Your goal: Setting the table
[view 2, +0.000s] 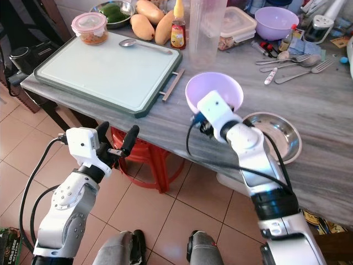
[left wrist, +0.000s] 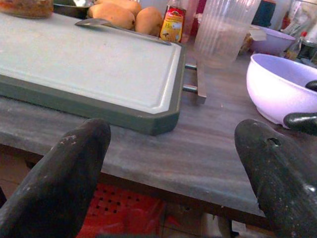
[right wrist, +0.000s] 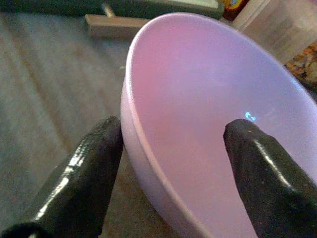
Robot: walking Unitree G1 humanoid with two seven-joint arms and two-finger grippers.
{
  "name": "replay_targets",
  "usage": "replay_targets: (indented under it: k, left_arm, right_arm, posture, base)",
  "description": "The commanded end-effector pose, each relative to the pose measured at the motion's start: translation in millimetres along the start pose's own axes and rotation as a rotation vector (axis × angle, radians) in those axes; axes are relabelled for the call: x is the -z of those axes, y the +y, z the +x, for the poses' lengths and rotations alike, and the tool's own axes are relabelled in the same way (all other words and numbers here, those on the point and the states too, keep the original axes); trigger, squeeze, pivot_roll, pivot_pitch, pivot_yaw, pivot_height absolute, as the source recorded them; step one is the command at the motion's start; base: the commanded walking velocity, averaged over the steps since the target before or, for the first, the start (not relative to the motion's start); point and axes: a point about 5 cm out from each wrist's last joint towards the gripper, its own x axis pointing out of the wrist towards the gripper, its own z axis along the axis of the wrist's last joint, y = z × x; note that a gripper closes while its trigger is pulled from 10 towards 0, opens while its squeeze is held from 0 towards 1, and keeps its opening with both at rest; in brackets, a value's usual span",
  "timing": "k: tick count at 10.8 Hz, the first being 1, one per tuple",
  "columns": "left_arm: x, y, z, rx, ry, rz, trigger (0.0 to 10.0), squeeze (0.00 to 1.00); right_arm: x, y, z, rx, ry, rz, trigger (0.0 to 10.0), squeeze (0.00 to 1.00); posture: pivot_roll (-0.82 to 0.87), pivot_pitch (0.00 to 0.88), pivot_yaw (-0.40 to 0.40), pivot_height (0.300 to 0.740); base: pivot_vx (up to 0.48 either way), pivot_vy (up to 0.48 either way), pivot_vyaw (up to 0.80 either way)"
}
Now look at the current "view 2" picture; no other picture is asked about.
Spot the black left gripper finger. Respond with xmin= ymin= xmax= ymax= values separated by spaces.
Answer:
xmin=120 ymin=125 xmax=140 ymax=157
xmin=96 ymin=121 xmax=111 ymax=150

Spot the purple plastic bowl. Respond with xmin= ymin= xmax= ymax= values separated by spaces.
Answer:
xmin=185 ymin=72 xmax=245 ymax=116
xmin=254 ymin=6 xmax=300 ymax=41

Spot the red plastic stool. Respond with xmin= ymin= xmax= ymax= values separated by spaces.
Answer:
xmin=109 ymin=127 xmax=172 ymax=194

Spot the pale green serving tray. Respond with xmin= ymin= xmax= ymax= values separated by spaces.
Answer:
xmin=33 ymin=31 xmax=185 ymax=119

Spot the white plastic box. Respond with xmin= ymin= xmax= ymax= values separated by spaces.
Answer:
xmin=215 ymin=172 xmax=255 ymax=198

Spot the shallow steel bowl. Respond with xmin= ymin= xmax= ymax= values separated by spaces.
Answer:
xmin=240 ymin=112 xmax=303 ymax=165

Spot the small white red tube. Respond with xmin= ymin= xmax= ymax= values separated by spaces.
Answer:
xmin=264 ymin=68 xmax=281 ymax=86

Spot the clear plastic pitcher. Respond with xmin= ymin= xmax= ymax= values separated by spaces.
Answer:
xmin=189 ymin=0 xmax=228 ymax=67

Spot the steel spoon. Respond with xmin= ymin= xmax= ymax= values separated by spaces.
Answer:
xmin=260 ymin=54 xmax=323 ymax=74
xmin=119 ymin=38 xmax=174 ymax=56

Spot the red label sauce bottle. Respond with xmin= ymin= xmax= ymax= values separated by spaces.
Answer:
xmin=170 ymin=0 xmax=188 ymax=51

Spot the yellow mango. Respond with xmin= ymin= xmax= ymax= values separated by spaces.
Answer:
xmin=135 ymin=0 xmax=165 ymax=24
xmin=130 ymin=14 xmax=156 ymax=41
xmin=154 ymin=9 xmax=179 ymax=46

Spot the steel fork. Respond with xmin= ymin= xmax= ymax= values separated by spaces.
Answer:
xmin=255 ymin=53 xmax=313 ymax=66
xmin=275 ymin=59 xmax=336 ymax=85

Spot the clear lidded food box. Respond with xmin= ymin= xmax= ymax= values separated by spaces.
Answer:
xmin=218 ymin=6 xmax=258 ymax=52

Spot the pink lidded food container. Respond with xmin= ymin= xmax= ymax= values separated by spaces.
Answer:
xmin=71 ymin=12 xmax=108 ymax=46

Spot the black appliance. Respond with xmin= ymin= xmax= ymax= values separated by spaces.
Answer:
xmin=4 ymin=46 xmax=34 ymax=93

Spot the small red capped bottle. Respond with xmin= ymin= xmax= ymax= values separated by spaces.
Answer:
xmin=280 ymin=24 xmax=300 ymax=54

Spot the steel bowl with green fruit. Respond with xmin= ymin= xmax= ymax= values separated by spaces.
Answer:
xmin=89 ymin=1 xmax=136 ymax=30

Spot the grey robot right leg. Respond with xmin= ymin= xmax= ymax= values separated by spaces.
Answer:
xmin=186 ymin=230 xmax=227 ymax=265

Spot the blue cloth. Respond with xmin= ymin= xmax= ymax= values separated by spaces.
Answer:
xmin=291 ymin=36 xmax=323 ymax=58

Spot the dark printed cardboard box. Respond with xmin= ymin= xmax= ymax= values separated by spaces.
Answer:
xmin=0 ymin=227 xmax=23 ymax=265

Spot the dark glass jar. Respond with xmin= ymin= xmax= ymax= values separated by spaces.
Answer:
xmin=304 ymin=14 xmax=335 ymax=44

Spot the yellow printed box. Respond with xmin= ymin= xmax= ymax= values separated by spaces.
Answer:
xmin=300 ymin=209 xmax=353 ymax=261

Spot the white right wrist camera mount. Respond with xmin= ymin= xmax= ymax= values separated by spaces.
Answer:
xmin=196 ymin=90 xmax=243 ymax=130

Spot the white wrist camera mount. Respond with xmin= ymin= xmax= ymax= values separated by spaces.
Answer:
xmin=65 ymin=127 xmax=109 ymax=171
xmin=196 ymin=90 xmax=243 ymax=130

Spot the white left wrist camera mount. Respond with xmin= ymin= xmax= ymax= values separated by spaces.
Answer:
xmin=65 ymin=127 xmax=109 ymax=171

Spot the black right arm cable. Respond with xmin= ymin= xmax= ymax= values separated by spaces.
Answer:
xmin=185 ymin=120 xmax=294 ymax=194

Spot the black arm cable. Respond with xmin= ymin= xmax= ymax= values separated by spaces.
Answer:
xmin=185 ymin=120 xmax=294 ymax=194
xmin=19 ymin=136 xmax=72 ymax=257

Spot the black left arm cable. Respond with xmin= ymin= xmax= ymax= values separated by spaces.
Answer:
xmin=19 ymin=136 xmax=72 ymax=257

